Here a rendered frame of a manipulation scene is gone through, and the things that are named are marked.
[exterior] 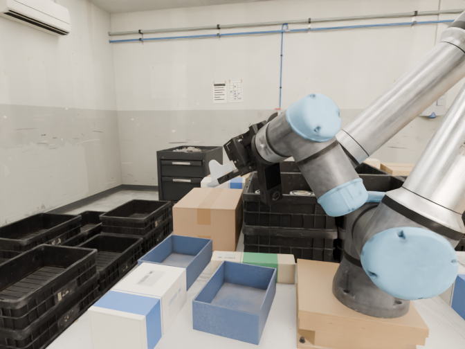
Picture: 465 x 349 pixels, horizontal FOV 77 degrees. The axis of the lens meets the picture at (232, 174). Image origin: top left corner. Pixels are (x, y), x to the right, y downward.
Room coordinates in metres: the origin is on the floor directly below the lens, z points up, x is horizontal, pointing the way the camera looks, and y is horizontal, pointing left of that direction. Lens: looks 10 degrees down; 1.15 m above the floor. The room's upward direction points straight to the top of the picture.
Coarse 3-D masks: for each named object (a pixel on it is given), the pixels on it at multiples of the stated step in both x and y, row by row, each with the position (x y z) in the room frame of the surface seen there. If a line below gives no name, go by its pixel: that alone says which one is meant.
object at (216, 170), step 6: (210, 162) 0.66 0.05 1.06; (216, 162) 0.66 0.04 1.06; (210, 168) 0.66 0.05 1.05; (216, 168) 0.66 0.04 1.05; (222, 168) 0.65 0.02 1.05; (228, 168) 0.64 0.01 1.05; (216, 174) 0.66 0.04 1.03; (222, 174) 0.65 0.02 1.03; (216, 180) 0.65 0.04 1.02; (210, 186) 0.67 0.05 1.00; (216, 186) 0.66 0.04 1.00
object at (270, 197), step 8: (256, 160) 0.59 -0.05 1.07; (264, 168) 0.58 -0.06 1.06; (272, 168) 0.59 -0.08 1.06; (264, 176) 0.58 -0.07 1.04; (272, 176) 0.59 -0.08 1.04; (280, 176) 0.61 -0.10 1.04; (264, 184) 0.59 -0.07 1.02; (272, 184) 0.60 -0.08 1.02; (280, 184) 0.61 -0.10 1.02; (264, 192) 0.60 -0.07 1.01; (272, 192) 0.60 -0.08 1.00; (280, 192) 0.62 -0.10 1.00; (264, 200) 0.61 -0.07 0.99; (272, 200) 0.60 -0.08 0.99
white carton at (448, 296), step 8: (464, 256) 0.74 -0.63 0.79; (464, 264) 0.70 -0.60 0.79; (464, 272) 0.66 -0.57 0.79; (456, 280) 0.64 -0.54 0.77; (464, 280) 0.62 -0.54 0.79; (448, 288) 0.67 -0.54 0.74; (456, 288) 0.64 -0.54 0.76; (464, 288) 0.62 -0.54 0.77; (440, 296) 0.69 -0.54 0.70; (448, 296) 0.66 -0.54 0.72; (456, 296) 0.64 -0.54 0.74; (464, 296) 0.61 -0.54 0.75; (448, 304) 0.66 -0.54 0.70; (456, 304) 0.63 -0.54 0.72; (464, 304) 0.61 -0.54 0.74; (464, 312) 0.60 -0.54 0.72; (464, 320) 0.60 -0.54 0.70
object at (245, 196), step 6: (252, 174) 1.21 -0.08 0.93; (294, 174) 1.24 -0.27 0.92; (300, 174) 1.24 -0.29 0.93; (246, 186) 0.98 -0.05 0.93; (246, 192) 0.90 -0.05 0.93; (246, 198) 0.88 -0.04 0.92; (252, 198) 0.88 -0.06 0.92; (258, 198) 0.88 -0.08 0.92; (282, 198) 0.87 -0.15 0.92; (288, 198) 0.86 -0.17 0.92; (294, 198) 0.86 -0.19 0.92; (300, 198) 0.86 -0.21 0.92; (306, 198) 0.86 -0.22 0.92; (312, 198) 0.85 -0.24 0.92
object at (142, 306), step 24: (144, 264) 0.70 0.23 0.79; (120, 288) 0.59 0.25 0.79; (144, 288) 0.59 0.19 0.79; (168, 288) 0.59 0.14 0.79; (96, 312) 0.51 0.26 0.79; (120, 312) 0.50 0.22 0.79; (144, 312) 0.50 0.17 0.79; (168, 312) 0.58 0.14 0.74; (96, 336) 0.51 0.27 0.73; (120, 336) 0.50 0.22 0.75; (144, 336) 0.49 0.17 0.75
